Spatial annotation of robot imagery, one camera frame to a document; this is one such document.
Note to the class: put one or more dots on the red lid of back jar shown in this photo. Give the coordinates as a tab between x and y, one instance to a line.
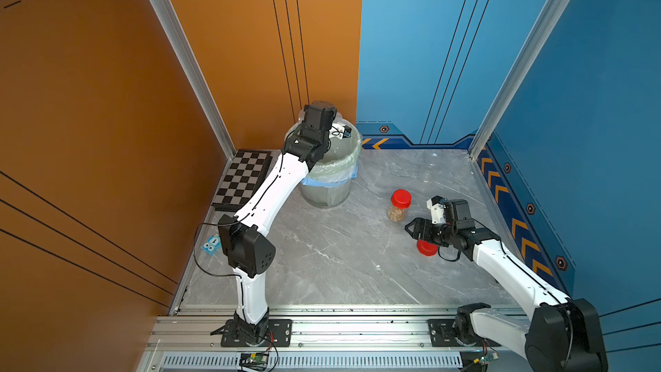
401	199

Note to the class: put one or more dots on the right aluminium corner post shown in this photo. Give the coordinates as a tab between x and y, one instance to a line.
543	27

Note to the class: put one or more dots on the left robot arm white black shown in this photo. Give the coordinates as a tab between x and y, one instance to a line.
244	235

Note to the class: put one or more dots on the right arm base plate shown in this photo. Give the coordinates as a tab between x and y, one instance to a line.
443	333

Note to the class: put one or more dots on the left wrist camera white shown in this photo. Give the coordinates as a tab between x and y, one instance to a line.
341	130

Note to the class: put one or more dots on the translucent green bin liner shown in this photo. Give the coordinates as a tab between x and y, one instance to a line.
340	161

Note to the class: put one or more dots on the aluminium corner post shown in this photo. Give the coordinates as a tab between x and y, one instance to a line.
543	27
179	42

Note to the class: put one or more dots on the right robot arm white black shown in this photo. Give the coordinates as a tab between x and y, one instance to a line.
559	333

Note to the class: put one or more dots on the left green circuit board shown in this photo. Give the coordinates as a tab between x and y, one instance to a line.
254	361

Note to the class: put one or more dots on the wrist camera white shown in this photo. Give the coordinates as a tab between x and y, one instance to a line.
436	205
341	130

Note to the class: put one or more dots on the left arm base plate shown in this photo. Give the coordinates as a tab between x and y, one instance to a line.
273	331

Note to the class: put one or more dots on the peanut jar back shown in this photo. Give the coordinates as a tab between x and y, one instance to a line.
397	214

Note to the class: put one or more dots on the left aluminium corner post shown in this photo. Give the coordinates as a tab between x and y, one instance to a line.
179	42

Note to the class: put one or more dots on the right green circuit board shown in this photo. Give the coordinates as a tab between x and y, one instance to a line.
486	360

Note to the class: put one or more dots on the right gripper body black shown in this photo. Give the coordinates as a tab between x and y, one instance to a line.
443	233

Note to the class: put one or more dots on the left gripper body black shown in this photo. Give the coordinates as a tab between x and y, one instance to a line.
324	145

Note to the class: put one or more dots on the black white chessboard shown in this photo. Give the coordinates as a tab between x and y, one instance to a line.
242	178

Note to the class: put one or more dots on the small blue toy block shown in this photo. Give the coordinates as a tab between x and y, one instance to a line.
212	245

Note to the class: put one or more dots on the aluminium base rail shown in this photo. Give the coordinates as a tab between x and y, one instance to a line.
324	337

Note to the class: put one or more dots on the red lid of jar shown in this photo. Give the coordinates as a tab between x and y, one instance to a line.
426	248
401	199

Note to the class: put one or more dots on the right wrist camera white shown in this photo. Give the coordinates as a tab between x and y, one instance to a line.
436	205

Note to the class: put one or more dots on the green circuit board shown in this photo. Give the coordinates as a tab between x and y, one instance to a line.
254	361
486	360

